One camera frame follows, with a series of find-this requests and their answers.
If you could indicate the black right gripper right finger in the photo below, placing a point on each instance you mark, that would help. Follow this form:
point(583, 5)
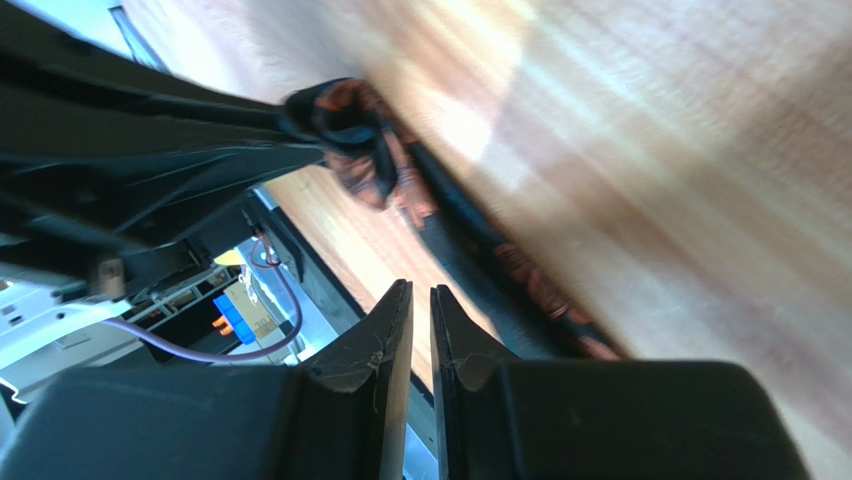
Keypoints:
point(503, 417)

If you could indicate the black orange floral tie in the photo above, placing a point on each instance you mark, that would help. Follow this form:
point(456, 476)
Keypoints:
point(381, 163)

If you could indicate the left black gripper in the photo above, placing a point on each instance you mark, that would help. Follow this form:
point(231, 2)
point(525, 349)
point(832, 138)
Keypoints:
point(116, 178)

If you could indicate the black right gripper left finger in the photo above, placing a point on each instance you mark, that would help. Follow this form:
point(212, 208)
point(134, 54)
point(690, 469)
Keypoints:
point(164, 423)

